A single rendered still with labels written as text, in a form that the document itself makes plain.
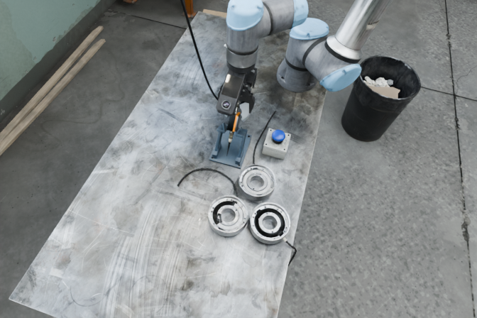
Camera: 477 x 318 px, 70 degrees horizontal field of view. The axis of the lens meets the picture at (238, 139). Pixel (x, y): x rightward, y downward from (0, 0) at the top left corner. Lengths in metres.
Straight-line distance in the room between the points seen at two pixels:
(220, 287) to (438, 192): 1.62
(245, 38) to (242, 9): 0.06
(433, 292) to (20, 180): 2.15
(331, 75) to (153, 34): 1.94
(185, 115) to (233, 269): 0.52
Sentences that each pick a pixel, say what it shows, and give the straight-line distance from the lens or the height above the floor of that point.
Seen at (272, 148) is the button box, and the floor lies 0.84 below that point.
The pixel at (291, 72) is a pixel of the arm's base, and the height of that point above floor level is 0.87.
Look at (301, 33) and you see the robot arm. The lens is 1.13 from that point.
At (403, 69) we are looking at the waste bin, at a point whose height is 0.40.
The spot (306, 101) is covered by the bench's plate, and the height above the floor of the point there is 0.80.
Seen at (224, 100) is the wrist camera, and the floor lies 1.06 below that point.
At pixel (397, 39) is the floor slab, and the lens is 3.13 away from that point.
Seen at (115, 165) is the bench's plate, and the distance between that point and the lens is 1.07.
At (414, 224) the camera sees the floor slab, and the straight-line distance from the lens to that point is 2.09.
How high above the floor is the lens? 1.68
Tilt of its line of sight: 54 degrees down
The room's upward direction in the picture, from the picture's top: 6 degrees clockwise
